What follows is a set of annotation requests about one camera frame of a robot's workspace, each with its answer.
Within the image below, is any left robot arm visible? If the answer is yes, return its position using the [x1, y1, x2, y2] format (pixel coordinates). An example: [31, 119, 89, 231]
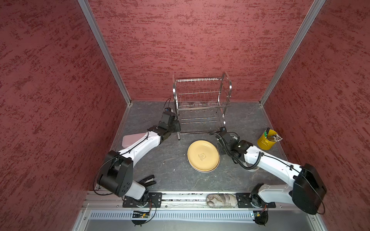
[95, 107, 181, 203]

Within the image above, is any chrome two-tier dish rack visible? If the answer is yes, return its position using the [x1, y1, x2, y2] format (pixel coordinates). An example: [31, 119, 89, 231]
[172, 72, 232, 140]

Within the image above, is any aluminium front rail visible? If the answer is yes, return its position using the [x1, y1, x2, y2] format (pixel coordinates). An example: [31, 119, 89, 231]
[82, 191, 301, 212]

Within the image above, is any grey marbled stone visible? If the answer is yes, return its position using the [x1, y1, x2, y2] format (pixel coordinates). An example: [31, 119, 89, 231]
[206, 193, 238, 208]

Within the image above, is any yellow pencil cup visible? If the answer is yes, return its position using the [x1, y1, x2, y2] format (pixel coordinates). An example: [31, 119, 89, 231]
[257, 128, 283, 150]

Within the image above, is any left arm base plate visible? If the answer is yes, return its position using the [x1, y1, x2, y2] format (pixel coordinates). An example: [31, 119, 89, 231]
[122, 192, 163, 208]

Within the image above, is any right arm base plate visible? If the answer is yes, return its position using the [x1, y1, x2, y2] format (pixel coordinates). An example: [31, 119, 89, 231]
[236, 193, 276, 209]

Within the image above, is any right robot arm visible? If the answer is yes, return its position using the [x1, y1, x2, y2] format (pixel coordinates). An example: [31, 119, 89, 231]
[209, 127, 327, 215]

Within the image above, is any yellow bear plate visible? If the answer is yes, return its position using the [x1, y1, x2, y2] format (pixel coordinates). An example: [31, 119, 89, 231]
[187, 140, 220, 172]

